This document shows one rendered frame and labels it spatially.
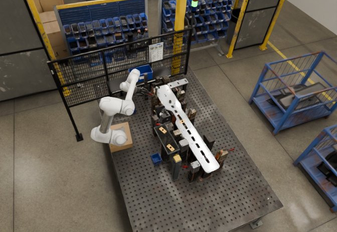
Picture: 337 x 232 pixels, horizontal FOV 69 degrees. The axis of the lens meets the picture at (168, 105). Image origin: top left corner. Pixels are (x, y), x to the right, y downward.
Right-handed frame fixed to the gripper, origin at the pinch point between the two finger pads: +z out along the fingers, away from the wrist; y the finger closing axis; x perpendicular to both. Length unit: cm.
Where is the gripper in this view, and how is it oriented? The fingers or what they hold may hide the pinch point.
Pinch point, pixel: (147, 93)
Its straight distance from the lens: 309.6
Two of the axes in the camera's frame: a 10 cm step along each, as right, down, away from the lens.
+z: 6.7, 1.7, 7.2
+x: -4.4, -6.9, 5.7
